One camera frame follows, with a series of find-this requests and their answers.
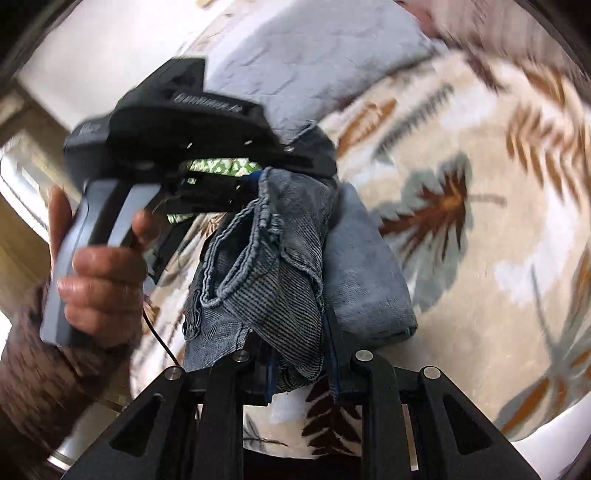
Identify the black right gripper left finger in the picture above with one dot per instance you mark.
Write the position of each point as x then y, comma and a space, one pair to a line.
184, 425

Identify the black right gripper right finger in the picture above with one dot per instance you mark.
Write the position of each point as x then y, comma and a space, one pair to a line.
415, 425

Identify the blue denim jeans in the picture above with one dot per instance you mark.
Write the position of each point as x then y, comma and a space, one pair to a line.
300, 248

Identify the left hand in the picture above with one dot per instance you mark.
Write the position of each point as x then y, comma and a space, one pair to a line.
103, 296

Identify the green patterned cloth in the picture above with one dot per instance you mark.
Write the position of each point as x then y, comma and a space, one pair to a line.
236, 167

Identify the wooden wardrobe with mirror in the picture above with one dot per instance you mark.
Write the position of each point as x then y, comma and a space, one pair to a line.
31, 165

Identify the grey quilted blanket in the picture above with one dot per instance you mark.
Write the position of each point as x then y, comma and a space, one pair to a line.
302, 60

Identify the cream leaf-print bed blanket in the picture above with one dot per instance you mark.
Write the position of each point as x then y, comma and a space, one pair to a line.
477, 170

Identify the striped floral pillow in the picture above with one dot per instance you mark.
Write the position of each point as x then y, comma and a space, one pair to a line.
504, 28

